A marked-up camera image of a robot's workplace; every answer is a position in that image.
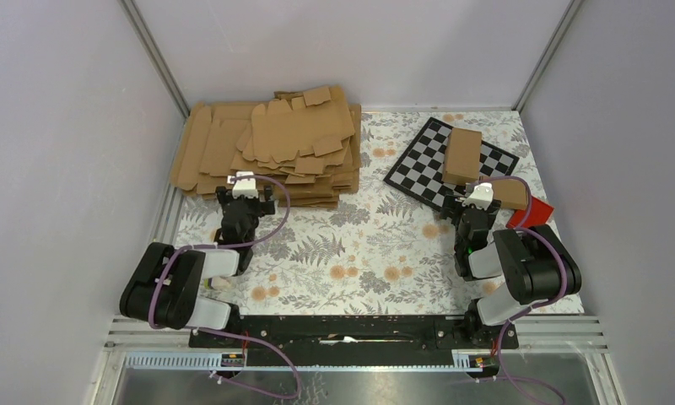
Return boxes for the black white checkerboard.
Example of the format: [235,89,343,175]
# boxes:
[384,118,520,211]

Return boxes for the stack of cardboard blanks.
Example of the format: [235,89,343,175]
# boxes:
[170,85,361,208]

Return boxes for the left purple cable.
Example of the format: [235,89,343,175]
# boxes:
[147,174,304,402]

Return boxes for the brown cardboard box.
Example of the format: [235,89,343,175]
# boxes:
[442,127,482,186]

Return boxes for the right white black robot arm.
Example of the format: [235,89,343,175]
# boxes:
[440,192,582,348]

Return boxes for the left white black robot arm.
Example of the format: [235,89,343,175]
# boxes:
[119,186,276,347]

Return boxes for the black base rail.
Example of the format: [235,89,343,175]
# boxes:
[189,315,519,359]

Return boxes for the folded small cardboard box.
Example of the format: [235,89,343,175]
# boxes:
[479,175,529,210]

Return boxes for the perforated metal cable tray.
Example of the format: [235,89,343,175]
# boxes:
[124,350,483,373]

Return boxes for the red box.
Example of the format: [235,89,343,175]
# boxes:
[506,197,554,228]

